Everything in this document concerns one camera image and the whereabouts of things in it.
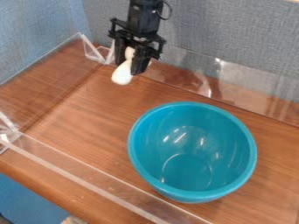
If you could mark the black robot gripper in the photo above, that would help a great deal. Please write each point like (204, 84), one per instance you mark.
(149, 45)

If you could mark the white brown toy mushroom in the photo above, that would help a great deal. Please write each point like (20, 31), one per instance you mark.
(122, 75)

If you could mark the blue plastic bowl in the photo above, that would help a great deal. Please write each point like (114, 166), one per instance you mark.
(193, 151)

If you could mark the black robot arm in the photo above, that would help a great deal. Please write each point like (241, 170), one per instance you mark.
(137, 32)

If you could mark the clear acrylic left barrier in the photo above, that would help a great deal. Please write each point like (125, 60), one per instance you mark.
(37, 89)

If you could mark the clear acrylic barrier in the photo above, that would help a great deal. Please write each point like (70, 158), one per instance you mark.
(242, 86)
(97, 181)
(37, 89)

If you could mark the clear acrylic back barrier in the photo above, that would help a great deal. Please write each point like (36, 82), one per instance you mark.
(242, 86)

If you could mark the clear acrylic front barrier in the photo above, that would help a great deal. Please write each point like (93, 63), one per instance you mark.
(97, 181)

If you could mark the clear acrylic corner bracket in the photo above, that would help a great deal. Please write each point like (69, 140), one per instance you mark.
(98, 53)

